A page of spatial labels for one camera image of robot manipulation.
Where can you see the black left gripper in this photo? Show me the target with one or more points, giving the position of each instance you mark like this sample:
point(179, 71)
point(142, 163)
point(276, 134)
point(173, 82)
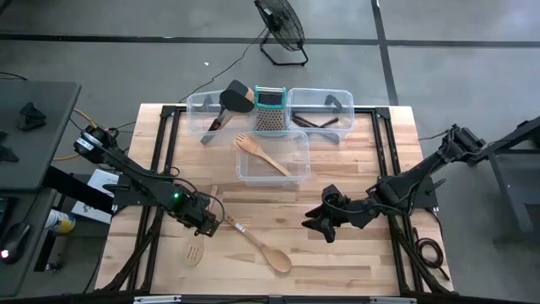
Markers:
point(198, 215)

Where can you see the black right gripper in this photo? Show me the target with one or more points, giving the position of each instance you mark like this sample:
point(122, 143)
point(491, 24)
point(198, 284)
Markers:
point(354, 213)

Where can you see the large wooden spoon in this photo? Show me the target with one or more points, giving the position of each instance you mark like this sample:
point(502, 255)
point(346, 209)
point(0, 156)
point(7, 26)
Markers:
point(276, 258)

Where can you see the wooden spork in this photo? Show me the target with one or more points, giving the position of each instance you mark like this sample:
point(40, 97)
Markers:
point(270, 160)

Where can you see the long dark kitchen knife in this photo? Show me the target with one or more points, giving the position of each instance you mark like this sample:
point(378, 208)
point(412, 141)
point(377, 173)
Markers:
point(331, 137)

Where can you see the black spatula with metal neck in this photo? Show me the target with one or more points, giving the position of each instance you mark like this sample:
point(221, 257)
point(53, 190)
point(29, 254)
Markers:
point(240, 84)

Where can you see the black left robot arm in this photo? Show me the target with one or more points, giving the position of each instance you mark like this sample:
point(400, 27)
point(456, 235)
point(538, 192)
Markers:
point(139, 181)

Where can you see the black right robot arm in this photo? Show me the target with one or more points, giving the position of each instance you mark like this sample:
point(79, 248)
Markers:
point(422, 169)

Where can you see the wooden slotted spatula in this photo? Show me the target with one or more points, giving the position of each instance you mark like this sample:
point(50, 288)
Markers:
point(193, 253)

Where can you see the clear plastic bin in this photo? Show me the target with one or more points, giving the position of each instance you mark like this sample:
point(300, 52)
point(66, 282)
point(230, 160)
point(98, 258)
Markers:
point(196, 120)
point(295, 145)
point(308, 99)

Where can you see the white paper sheet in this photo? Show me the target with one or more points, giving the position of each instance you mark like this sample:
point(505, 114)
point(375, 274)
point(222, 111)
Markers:
point(97, 179)

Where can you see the teal metal box grater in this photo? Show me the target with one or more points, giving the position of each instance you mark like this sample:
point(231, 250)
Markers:
point(270, 118)

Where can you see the small black curved piece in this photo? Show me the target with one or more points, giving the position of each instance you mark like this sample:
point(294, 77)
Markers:
point(333, 100)

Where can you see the yellow and white can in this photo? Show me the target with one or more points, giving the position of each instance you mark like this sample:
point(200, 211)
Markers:
point(61, 221)

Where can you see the grey side table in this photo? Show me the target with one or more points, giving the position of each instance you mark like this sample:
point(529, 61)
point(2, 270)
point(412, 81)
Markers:
point(38, 139)

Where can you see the grey desk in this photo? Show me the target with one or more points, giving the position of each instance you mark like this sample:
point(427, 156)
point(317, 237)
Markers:
point(25, 278)

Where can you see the black computer mouse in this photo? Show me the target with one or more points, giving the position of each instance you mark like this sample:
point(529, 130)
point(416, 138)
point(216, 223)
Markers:
point(14, 238)

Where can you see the small black object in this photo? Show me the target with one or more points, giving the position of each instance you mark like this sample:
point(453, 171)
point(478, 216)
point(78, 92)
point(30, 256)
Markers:
point(6, 152)
point(30, 117)

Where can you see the dark metal stand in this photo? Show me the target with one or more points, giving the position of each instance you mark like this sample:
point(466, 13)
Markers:
point(512, 190)

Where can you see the black floor fan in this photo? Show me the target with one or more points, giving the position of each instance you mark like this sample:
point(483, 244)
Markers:
point(280, 23)

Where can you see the silver bracket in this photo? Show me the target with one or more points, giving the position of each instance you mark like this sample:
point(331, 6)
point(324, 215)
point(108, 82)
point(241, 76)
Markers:
point(158, 300)
point(392, 300)

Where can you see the black aluminium rig frame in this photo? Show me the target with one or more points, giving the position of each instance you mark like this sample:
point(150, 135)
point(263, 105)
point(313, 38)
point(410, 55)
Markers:
point(381, 114)

